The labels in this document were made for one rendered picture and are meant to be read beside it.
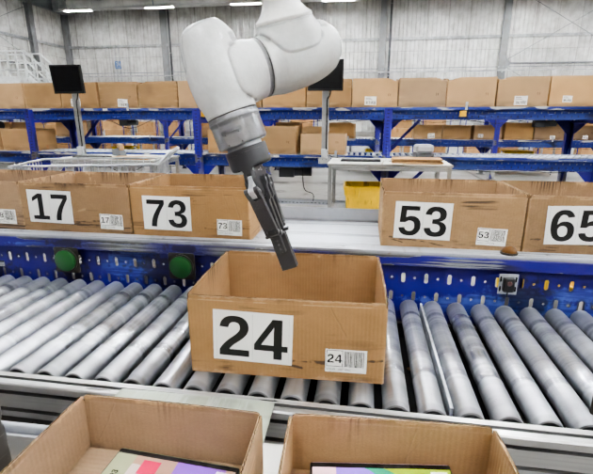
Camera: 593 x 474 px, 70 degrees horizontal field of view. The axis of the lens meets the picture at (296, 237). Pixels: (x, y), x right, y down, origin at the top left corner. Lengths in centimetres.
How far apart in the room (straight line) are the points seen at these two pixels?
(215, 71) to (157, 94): 569
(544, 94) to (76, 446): 589
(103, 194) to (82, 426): 88
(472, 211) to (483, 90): 468
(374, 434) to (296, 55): 61
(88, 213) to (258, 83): 93
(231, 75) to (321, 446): 58
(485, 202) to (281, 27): 77
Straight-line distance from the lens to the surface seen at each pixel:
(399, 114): 572
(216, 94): 74
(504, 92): 599
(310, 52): 80
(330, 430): 66
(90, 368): 104
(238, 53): 76
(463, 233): 131
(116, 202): 148
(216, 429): 69
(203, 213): 136
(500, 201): 131
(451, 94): 586
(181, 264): 135
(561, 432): 90
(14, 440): 87
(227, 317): 86
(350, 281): 110
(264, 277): 113
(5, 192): 172
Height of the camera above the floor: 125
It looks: 16 degrees down
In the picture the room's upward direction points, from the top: straight up
